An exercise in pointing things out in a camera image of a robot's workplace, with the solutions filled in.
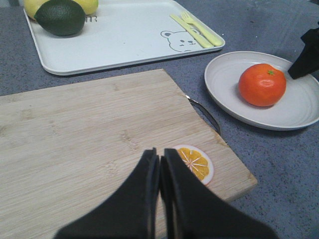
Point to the yellow plastic knife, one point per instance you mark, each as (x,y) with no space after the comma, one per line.
(200,39)

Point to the orange slice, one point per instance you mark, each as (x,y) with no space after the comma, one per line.
(197,161)

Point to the green lime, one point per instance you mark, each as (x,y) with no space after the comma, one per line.
(61,17)

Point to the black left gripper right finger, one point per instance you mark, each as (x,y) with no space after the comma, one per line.
(194,212)

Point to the yellow lemon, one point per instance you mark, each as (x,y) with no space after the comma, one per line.
(32,6)
(89,6)

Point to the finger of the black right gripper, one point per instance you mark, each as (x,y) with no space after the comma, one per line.
(308,60)

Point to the yellow lemon right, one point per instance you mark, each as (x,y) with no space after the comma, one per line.
(89,6)

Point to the wooden cutting board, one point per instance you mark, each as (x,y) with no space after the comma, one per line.
(64,150)

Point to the yellow lemon left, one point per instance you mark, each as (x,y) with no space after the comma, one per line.
(32,6)

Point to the yellow plastic fork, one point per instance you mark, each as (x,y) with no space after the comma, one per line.
(207,34)

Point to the beige round plate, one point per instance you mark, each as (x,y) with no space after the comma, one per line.
(298,107)

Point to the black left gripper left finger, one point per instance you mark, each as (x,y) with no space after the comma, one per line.
(129,213)

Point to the orange mandarin fruit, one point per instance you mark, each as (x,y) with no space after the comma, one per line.
(262,85)

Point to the white bear print tray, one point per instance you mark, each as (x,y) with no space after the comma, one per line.
(120,33)

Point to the metal cutting board handle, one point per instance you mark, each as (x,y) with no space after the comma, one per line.
(207,114)

